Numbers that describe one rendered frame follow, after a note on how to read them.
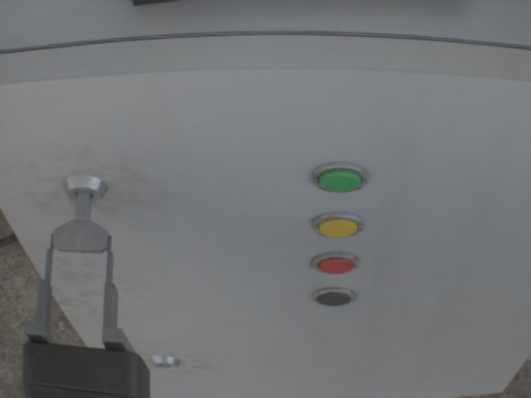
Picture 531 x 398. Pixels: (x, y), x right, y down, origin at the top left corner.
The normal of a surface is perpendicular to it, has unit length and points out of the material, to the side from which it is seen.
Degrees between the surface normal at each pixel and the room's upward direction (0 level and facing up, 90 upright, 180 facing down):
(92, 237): 0
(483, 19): 0
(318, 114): 90
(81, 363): 0
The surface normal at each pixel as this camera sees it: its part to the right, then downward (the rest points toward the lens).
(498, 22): -0.03, -0.44
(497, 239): -0.02, 0.90
